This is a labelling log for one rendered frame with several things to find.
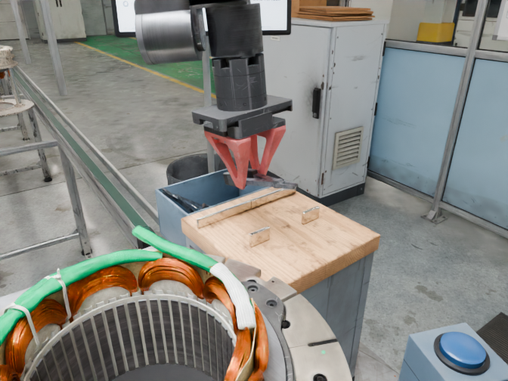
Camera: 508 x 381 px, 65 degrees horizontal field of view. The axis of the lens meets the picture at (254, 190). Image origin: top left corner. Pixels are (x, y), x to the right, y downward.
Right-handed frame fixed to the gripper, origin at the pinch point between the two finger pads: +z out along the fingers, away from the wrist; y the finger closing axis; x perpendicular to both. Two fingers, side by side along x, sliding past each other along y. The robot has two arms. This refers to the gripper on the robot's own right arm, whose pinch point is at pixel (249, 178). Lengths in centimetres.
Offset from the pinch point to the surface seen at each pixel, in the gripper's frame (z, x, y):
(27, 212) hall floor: 97, -254, 6
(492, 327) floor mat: 120, -9, -131
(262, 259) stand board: 8.3, 5.0, 2.8
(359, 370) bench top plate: 38.0, 7.4, -13.5
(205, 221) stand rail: 6.8, -5.6, 4.0
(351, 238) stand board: 9.2, 8.6, -9.1
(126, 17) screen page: -19, -83, -22
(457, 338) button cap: 12.1, 24.7, -5.6
